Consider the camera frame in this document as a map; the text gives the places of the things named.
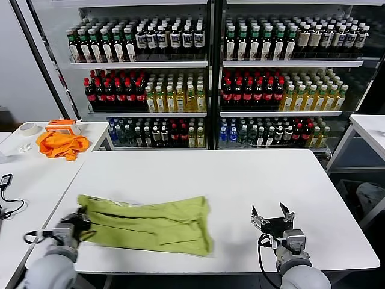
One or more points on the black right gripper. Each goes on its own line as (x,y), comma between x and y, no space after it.
(276,227)

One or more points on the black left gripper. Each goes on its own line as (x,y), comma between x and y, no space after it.
(76,227)

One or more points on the light green t-shirt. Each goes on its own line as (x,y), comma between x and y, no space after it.
(150,225)

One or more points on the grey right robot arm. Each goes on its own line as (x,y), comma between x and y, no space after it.
(303,277)

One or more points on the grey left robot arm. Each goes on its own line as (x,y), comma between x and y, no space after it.
(51,271)

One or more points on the white side table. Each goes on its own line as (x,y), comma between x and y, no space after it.
(370,126)
(45,180)

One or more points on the crumpled orange cloth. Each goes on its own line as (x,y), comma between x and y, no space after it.
(60,146)

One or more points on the black plastic crate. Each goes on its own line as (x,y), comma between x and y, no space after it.
(346,192)

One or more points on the dark drink bottle white cap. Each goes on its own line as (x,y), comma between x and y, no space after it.
(279,134)
(261,137)
(147,137)
(270,137)
(156,136)
(288,134)
(165,135)
(138,137)

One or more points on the blue water bottle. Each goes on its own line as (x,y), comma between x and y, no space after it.
(113,135)
(233,136)
(223,137)

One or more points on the black power adapter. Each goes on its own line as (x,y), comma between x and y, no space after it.
(6,180)

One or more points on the clear green water bottle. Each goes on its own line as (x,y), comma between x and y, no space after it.
(252,134)
(130,134)
(122,135)
(243,135)

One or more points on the small white crumpled paper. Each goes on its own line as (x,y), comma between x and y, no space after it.
(26,148)

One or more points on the cola bottle red cap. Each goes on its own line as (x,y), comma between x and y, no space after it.
(111,96)
(268,95)
(184,135)
(175,135)
(297,133)
(258,95)
(227,95)
(306,132)
(130,96)
(140,96)
(278,94)
(121,96)
(248,95)
(101,96)
(91,96)
(238,95)

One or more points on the yellow drink bottle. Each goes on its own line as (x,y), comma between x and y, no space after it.
(161,102)
(192,138)
(309,100)
(315,138)
(151,102)
(287,100)
(340,100)
(298,100)
(180,101)
(320,100)
(331,100)
(200,100)
(171,102)
(201,138)
(324,138)
(191,101)

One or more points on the orange and white box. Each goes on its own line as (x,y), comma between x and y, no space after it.
(60,126)

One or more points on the white tape roll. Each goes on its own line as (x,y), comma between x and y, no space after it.
(29,133)

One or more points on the grey plastic bag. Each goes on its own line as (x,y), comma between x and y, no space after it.
(372,192)

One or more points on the glass cabinet door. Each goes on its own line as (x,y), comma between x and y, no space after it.
(47,70)
(376,45)

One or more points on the white drink display cabinet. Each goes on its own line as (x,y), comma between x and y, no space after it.
(142,65)
(289,64)

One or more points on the dark tea bottle green cap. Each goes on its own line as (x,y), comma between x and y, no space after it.
(85,48)
(231,45)
(267,45)
(74,48)
(96,48)
(290,45)
(243,45)
(107,48)
(279,45)
(255,45)
(118,48)
(130,47)

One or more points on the dark bottle blue white label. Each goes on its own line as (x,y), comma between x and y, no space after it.
(350,39)
(360,39)
(338,38)
(187,39)
(141,40)
(326,38)
(175,40)
(199,39)
(163,40)
(152,40)

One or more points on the dark bottle beige label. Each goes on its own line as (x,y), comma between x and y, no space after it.
(303,38)
(315,38)

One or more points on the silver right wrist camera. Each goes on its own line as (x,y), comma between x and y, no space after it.
(293,241)

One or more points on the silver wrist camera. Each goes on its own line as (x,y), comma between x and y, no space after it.
(293,241)
(60,234)

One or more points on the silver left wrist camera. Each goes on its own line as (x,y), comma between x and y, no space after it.
(60,234)

